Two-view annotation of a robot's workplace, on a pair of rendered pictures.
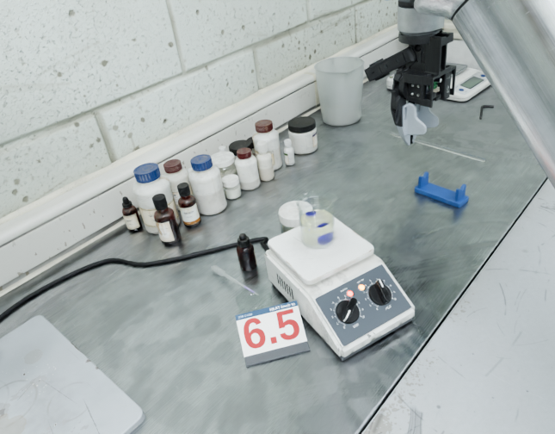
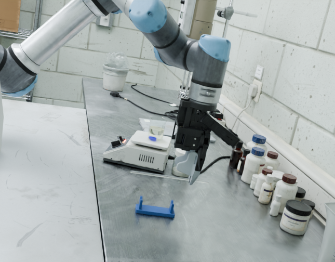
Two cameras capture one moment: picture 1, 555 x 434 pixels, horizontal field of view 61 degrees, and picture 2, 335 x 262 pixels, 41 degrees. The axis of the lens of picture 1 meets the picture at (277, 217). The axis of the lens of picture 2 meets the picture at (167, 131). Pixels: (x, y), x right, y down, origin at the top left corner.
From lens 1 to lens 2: 1.76 m
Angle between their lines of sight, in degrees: 104
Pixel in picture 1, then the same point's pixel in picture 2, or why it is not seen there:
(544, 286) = (62, 180)
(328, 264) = (138, 133)
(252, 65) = not seen: outside the picture
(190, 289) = not seen: hidden behind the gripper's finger
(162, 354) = not seen: hidden behind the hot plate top
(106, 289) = (215, 150)
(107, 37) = (317, 86)
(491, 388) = (62, 152)
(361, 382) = (101, 147)
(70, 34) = (309, 75)
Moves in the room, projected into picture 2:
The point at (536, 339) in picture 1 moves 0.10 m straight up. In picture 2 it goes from (55, 164) to (59, 132)
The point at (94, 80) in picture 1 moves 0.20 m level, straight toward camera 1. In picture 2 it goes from (304, 101) to (246, 88)
